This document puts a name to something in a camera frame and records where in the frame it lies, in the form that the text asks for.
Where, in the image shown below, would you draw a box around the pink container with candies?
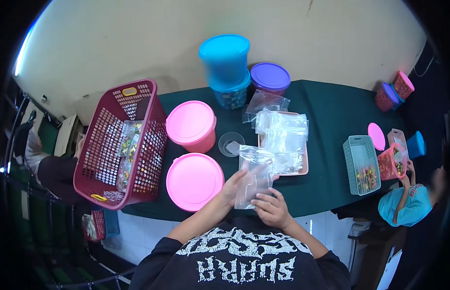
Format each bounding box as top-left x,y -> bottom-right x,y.
376,142 -> 408,181

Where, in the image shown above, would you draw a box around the maroon perforated plastic basket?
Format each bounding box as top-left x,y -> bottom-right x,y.
73,79 -> 168,211

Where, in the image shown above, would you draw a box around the clear plastic zip bag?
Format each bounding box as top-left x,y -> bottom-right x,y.
234,145 -> 275,210

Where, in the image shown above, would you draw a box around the small blue plastic basket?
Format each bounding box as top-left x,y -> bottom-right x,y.
103,209 -> 120,239

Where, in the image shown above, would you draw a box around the person's left thumb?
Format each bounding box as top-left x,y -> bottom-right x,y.
230,169 -> 249,186

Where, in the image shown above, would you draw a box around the dark green table cloth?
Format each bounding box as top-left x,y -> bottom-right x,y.
121,79 -> 408,223

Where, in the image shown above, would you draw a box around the red container with pink lid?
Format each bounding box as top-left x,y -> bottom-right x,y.
393,71 -> 415,101

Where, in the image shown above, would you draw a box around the blue bucket with candies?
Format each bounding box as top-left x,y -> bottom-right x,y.
209,71 -> 252,110

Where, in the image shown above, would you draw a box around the pink lidded plastic bucket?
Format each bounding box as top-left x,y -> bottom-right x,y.
165,100 -> 217,154
166,152 -> 225,213

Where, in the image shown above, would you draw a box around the pale pink plastic basket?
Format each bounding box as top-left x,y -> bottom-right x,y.
387,128 -> 409,150

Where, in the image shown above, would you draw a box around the person's left hand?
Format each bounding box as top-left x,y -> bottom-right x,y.
220,165 -> 280,210

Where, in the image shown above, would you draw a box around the person's left fingers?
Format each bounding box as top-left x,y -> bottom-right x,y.
247,165 -> 280,183

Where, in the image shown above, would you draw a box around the small blue plastic bucket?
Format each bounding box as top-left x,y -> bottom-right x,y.
406,130 -> 427,160

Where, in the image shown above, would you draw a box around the purple lidded plastic container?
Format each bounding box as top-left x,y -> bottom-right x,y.
250,62 -> 292,97

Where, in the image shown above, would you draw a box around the person's right hand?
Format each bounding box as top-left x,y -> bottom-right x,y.
250,187 -> 293,230

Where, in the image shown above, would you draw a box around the small clear round container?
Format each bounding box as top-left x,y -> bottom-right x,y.
218,131 -> 246,158

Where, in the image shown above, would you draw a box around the pile of empty clear bags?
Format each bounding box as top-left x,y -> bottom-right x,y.
254,108 -> 310,175

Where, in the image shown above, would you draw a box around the loose empty clear bag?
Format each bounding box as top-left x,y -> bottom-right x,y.
242,89 -> 291,124

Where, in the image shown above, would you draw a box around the small red plastic basket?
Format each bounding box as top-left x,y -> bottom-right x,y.
82,209 -> 106,243

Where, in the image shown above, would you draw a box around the pile of filled candy bags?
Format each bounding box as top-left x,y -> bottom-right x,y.
115,120 -> 143,193

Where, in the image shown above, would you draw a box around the teal plastic basket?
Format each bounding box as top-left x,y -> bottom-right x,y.
343,135 -> 382,196

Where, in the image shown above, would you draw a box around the red container with purple lid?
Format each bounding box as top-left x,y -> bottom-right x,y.
375,82 -> 400,112

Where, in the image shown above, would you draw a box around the person's right fingers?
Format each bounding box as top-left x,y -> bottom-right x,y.
255,187 -> 286,206

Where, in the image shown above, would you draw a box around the person's body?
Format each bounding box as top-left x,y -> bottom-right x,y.
129,217 -> 351,290

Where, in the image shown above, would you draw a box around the person's right thumb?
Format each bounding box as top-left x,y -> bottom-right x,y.
250,199 -> 270,214

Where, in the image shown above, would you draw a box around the pink round lid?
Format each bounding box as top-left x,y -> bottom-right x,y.
367,122 -> 386,152

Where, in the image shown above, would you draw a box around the pink plastic tray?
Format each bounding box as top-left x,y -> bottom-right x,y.
257,111 -> 309,176

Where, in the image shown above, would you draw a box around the blue lidded plastic bucket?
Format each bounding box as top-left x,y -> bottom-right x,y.
198,34 -> 250,90

